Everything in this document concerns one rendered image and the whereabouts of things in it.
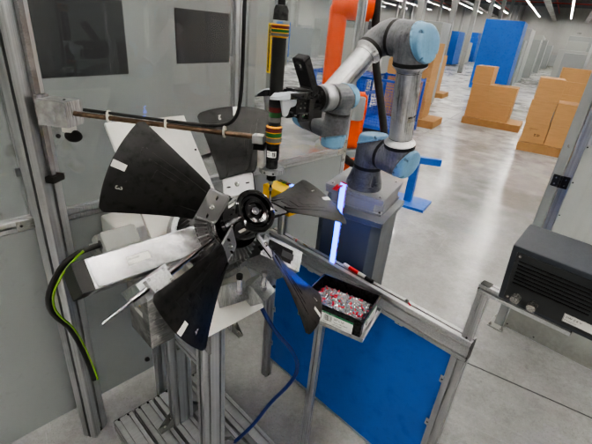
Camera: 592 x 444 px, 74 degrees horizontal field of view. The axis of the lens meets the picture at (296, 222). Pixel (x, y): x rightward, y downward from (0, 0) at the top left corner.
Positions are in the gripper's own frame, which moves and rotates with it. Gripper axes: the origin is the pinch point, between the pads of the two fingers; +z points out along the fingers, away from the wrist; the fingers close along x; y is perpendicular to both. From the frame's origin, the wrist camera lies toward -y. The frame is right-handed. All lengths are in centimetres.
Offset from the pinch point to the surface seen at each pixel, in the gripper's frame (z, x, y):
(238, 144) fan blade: -0.9, 12.0, 16.2
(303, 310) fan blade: 4, -23, 51
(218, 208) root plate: 12.6, 2.4, 29.0
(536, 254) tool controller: -32, -62, 28
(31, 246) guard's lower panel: 43, 70, 62
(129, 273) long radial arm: 36, 6, 41
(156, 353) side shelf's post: 10, 53, 120
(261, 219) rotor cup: 6.0, -7.0, 30.4
